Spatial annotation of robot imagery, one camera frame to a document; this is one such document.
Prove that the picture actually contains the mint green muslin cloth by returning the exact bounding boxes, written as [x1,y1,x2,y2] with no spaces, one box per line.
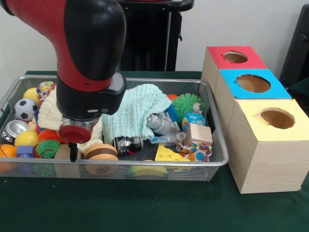
[101,84,172,145]

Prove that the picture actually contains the blue spiky ball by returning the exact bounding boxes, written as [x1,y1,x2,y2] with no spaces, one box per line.
[165,105,179,122]

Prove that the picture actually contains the cream muslin cloth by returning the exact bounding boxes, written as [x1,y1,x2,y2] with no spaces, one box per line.
[38,87,103,153]

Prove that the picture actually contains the dark green tablecloth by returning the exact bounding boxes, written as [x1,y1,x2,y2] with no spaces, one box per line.
[0,71,309,232]

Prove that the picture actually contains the wooden box with three holes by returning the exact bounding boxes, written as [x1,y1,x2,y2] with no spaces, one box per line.
[201,46,309,194]

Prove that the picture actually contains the clear mesh bin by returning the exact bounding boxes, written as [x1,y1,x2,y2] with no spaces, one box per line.
[0,74,229,181]

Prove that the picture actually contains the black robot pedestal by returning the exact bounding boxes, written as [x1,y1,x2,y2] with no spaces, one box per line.
[118,0,196,72]

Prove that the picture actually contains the dark green side table cloth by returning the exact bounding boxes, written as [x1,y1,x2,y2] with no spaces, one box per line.
[288,77,309,116]

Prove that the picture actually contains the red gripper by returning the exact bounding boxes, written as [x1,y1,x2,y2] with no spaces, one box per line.
[59,123,93,162]

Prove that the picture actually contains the yellow cheese wedge toy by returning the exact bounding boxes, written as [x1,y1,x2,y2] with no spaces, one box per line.
[154,144,191,162]

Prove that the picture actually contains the plain wooden block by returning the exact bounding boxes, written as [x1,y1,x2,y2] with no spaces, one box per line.
[183,123,213,146]

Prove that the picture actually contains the blue globe ball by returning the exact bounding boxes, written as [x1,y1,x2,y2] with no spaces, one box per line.
[182,111,207,132]

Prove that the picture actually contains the green spiky ball with eyes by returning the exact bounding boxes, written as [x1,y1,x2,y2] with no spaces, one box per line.
[172,93,206,121]

